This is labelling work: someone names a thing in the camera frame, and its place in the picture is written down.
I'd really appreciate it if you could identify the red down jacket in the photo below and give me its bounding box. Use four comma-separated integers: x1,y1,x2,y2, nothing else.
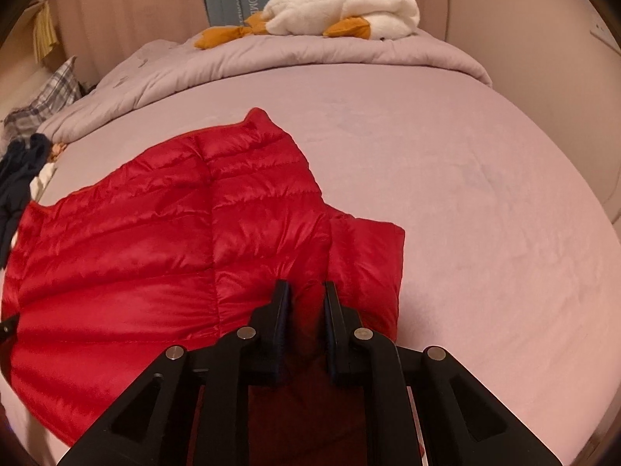
2,108,405,465

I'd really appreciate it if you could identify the dark navy clothes pile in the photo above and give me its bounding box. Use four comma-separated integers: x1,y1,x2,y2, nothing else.
0,132,52,270

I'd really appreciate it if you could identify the white garment under pile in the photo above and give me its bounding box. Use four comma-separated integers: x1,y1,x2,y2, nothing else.
29,162,56,202

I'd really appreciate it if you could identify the plaid pillow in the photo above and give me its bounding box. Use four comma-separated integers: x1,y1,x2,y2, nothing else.
1,56,82,141

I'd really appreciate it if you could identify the grey folded duvet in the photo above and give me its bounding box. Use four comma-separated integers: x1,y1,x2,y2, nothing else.
37,31,493,143

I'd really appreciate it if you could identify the white goose plush toy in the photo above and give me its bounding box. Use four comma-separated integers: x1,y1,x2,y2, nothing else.
194,0,421,49

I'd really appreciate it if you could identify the white wall power strip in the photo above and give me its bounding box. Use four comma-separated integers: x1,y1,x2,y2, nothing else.
590,12,621,55

